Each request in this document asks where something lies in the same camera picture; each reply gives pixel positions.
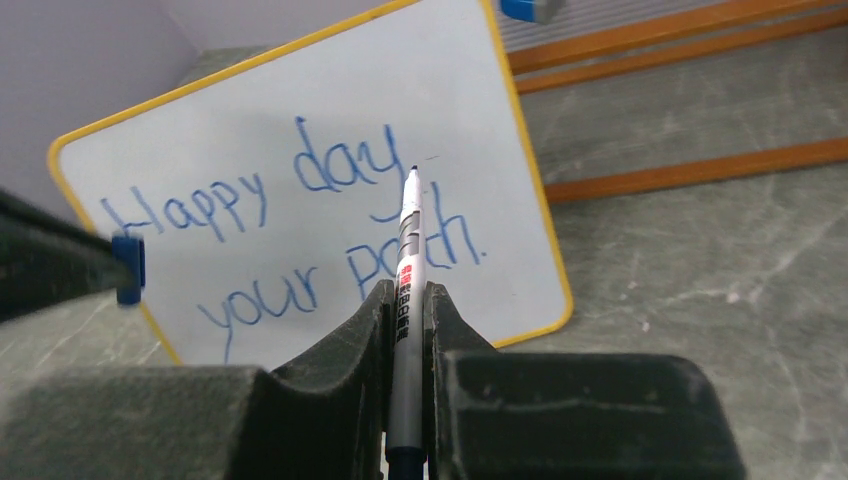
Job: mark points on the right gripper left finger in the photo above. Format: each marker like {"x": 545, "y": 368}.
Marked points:
{"x": 319, "y": 416}

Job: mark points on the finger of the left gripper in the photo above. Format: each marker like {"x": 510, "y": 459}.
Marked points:
{"x": 46, "y": 261}

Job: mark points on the yellow framed whiteboard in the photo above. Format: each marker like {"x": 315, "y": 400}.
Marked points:
{"x": 268, "y": 194}

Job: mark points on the blue whiteboard marker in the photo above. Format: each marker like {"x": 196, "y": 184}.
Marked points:
{"x": 404, "y": 449}

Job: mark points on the small blue box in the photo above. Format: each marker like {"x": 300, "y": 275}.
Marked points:
{"x": 531, "y": 11}

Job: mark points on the orange wooden shelf rack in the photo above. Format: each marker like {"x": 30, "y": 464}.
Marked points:
{"x": 733, "y": 94}

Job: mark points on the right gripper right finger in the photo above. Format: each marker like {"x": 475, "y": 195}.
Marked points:
{"x": 496, "y": 415}

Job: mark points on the blue marker cap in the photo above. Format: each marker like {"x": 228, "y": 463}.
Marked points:
{"x": 129, "y": 250}

